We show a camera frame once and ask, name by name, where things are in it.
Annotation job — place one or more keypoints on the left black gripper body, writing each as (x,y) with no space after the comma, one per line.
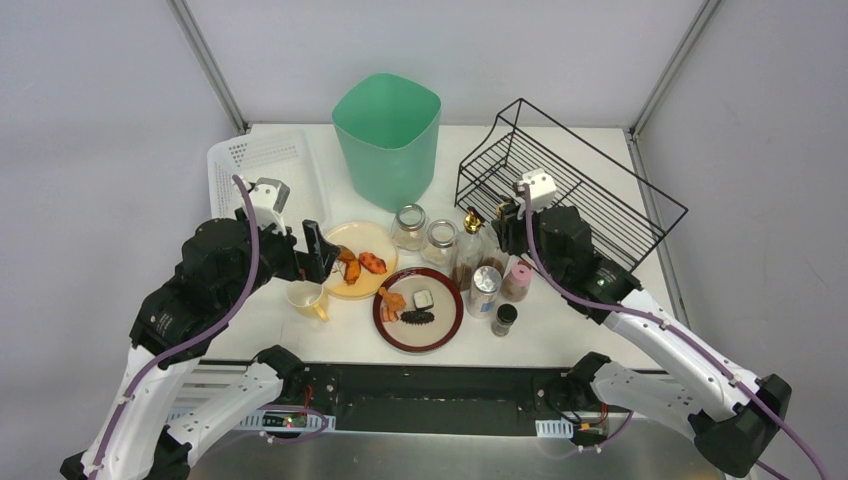
(304,254)

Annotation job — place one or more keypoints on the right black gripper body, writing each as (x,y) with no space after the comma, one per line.
(510,228)

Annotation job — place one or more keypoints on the gold spout oil bottle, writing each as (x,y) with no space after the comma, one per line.
(469,246)

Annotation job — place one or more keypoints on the silver lid spice jar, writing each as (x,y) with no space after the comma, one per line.
(485,285)

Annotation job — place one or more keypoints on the glass jar with grains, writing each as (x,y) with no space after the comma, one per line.
(440,243)

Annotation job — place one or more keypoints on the glass jar with rice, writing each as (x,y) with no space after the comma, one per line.
(409,228)

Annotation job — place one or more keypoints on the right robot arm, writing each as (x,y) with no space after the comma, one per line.
(729,413)

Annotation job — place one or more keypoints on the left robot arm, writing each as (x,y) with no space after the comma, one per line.
(222,264)

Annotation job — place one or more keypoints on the fried chicken wing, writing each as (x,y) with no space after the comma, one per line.
(350,265)

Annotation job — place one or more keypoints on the cream plate with leaf pattern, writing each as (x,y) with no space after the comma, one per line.
(359,237)

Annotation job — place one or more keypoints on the yellow mug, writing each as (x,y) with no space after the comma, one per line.
(310,300)

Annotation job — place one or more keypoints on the pink lid spice shaker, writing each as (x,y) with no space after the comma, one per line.
(516,284)

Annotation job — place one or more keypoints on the black lid pepper shaker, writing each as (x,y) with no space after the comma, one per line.
(505,317)

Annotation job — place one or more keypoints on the fried chicken nugget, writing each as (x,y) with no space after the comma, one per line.
(394,301)

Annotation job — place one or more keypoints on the shrimp piece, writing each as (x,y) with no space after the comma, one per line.
(389,316)

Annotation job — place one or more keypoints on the white plastic basket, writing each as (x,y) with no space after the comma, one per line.
(284,155)

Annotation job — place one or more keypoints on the red rimmed plate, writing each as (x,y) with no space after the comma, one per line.
(448,310)

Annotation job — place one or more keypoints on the sushi roll piece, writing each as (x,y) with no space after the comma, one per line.
(423,299)

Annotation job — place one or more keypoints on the black sea cucumber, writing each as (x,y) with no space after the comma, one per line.
(417,317)

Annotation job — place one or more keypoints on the green plastic bin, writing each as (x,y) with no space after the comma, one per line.
(387,127)

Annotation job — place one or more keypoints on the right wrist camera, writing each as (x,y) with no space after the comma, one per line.
(537,189)

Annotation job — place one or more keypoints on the black wire rack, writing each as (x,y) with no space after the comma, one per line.
(629,216)

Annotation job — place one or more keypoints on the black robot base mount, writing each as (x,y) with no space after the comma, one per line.
(438,399)

